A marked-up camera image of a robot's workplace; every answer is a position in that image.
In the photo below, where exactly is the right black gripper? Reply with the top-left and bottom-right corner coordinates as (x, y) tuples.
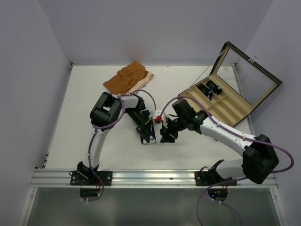
(160, 115), (187, 142)

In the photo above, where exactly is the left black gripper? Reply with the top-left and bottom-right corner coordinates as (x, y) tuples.
(126, 107), (153, 142)

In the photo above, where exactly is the navy blue underwear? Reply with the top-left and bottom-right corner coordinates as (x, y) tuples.
(140, 120), (157, 145)

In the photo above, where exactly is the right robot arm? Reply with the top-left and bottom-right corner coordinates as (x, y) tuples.
(160, 98), (279, 186)

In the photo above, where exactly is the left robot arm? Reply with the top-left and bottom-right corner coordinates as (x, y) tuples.
(77, 92), (156, 185)

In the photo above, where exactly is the orange brown underwear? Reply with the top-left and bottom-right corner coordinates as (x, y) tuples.
(103, 61), (154, 95)

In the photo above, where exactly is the rolled black underwear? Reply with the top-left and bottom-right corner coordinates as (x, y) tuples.
(197, 80), (222, 100)

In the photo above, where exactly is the black compartment storage box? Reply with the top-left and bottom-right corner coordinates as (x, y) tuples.
(179, 41), (282, 127)

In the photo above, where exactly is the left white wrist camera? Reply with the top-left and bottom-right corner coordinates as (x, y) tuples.
(149, 110), (161, 121)

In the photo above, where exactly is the aluminium mounting rail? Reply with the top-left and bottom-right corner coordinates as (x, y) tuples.
(30, 167), (278, 189)

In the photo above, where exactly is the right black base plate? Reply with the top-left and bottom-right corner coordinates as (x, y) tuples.
(194, 171), (237, 186)

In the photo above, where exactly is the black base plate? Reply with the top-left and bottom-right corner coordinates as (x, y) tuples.
(194, 171), (237, 186)
(68, 170), (113, 186)

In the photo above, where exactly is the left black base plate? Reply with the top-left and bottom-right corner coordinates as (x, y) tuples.
(68, 170), (113, 186)

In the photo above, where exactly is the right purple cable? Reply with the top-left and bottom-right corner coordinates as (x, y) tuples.
(160, 97), (295, 226)

